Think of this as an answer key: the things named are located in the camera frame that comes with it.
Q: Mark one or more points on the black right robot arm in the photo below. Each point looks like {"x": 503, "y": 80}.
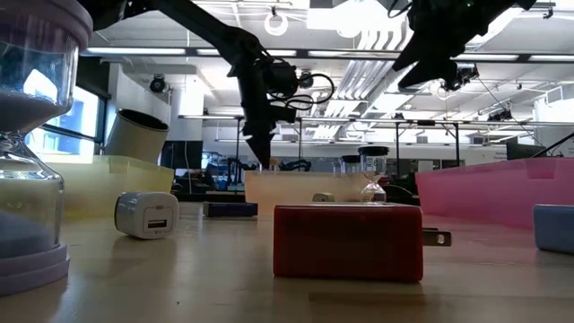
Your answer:
{"x": 507, "y": 6}

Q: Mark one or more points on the purple digital clock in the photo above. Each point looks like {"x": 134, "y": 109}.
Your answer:
{"x": 228, "y": 209}

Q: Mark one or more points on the black ceiling spotlight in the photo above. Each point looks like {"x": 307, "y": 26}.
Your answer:
{"x": 464, "y": 74}

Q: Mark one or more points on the black monitor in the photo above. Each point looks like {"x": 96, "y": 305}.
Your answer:
{"x": 524, "y": 151}
{"x": 181, "y": 154}

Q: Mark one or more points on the lilac hourglass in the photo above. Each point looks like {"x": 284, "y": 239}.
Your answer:
{"x": 27, "y": 233}

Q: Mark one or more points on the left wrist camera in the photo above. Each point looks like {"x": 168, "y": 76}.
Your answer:
{"x": 281, "y": 80}

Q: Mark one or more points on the red wall charger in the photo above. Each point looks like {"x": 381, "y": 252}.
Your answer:
{"x": 347, "y": 242}

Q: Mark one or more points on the long ceiling light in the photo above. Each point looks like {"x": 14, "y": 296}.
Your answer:
{"x": 489, "y": 57}
{"x": 551, "y": 58}
{"x": 134, "y": 50}

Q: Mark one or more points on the pink translucent plastic bin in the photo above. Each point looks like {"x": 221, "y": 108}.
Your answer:
{"x": 493, "y": 193}

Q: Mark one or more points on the bright window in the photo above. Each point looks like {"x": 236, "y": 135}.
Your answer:
{"x": 76, "y": 125}

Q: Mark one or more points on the round black ceiling camera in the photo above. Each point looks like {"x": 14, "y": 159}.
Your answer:
{"x": 158, "y": 84}

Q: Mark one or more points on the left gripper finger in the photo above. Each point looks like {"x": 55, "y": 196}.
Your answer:
{"x": 262, "y": 143}

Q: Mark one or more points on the clear glass jar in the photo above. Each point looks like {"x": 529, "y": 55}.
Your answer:
{"x": 134, "y": 139}

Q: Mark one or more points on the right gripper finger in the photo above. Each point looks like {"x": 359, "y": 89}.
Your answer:
{"x": 421, "y": 54}
{"x": 437, "y": 72}

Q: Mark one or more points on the periwinkle wall charger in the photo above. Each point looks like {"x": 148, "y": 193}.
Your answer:
{"x": 556, "y": 229}

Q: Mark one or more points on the orange translucent plastic bin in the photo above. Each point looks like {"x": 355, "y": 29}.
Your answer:
{"x": 305, "y": 186}

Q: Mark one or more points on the black-capped purple hourglass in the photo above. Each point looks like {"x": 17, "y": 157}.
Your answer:
{"x": 350, "y": 159}

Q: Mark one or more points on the yellow translucent plastic bin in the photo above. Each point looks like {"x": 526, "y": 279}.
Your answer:
{"x": 98, "y": 188}

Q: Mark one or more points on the white cube charger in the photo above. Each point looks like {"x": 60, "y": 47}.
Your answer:
{"x": 143, "y": 211}

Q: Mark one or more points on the small green charger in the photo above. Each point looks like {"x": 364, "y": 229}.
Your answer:
{"x": 323, "y": 197}

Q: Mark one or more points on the black-framed background table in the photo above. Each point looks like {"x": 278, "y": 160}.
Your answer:
{"x": 211, "y": 116}

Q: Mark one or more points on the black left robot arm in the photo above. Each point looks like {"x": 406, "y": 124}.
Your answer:
{"x": 224, "y": 36}

